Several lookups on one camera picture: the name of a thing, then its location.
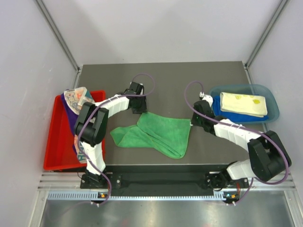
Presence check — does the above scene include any red plastic bin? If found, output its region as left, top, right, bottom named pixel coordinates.
left=44, top=90, right=106, bottom=171

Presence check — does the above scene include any white slotted cable duct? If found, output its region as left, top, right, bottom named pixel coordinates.
left=47, top=191, right=236, bottom=201

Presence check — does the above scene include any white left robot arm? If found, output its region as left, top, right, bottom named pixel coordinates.
left=74, top=82, right=147, bottom=188

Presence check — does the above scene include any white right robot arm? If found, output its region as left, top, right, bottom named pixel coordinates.
left=191, top=100, right=292, bottom=187

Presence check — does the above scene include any green towel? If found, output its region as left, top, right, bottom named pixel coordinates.
left=110, top=112, right=191, bottom=159

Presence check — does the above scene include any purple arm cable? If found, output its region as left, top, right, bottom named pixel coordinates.
left=184, top=81, right=291, bottom=206
left=77, top=73, right=156, bottom=206

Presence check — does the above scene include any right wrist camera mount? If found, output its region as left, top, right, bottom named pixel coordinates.
left=199, top=92, right=213, bottom=105

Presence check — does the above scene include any yellow patterned towel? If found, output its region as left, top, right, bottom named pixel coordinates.
left=220, top=92, right=267, bottom=117

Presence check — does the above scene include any translucent blue tray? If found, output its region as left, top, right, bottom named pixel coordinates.
left=210, top=84, right=279, bottom=124

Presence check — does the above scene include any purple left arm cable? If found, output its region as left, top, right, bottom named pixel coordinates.
left=77, top=73, right=156, bottom=206

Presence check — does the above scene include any light patterned towel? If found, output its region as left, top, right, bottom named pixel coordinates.
left=63, top=87, right=95, bottom=164

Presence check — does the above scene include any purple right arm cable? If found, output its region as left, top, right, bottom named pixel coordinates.
left=184, top=81, right=291, bottom=206

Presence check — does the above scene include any purple towel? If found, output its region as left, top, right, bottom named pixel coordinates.
left=60, top=92, right=81, bottom=161

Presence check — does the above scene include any blue towel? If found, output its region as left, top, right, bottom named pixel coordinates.
left=212, top=96, right=269, bottom=123

